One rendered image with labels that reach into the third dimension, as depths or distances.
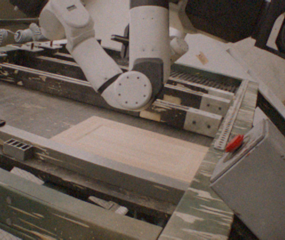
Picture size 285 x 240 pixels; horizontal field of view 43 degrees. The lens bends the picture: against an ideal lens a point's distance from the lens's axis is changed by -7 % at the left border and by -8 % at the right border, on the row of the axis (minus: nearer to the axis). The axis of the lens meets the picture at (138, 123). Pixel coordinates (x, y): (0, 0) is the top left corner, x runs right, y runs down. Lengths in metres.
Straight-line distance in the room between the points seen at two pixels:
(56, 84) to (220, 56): 3.70
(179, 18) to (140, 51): 0.20
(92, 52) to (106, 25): 6.24
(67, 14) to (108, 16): 6.22
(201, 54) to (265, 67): 1.65
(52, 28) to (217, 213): 0.55
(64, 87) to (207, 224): 0.99
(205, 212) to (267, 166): 0.25
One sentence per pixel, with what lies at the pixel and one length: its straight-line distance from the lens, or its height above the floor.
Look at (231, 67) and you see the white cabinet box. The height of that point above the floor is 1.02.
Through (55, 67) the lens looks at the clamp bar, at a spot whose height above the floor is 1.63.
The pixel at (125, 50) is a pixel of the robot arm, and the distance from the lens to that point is 1.27.
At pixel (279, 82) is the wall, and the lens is 6.49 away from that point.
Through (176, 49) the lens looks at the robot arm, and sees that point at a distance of 1.34.
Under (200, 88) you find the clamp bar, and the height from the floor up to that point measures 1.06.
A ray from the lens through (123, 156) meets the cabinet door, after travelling 1.04.
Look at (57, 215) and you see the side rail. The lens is 0.71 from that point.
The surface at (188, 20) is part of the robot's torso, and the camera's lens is 0.99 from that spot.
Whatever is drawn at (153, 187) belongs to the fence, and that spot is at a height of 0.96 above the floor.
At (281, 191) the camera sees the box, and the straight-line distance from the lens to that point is 0.58.
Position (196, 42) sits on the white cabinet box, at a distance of 5.13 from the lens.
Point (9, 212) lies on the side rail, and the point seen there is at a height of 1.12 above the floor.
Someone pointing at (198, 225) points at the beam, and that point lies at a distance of 0.73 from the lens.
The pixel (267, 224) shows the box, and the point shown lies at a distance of 0.60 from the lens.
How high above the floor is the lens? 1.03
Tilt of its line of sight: 3 degrees up
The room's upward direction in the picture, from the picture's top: 44 degrees counter-clockwise
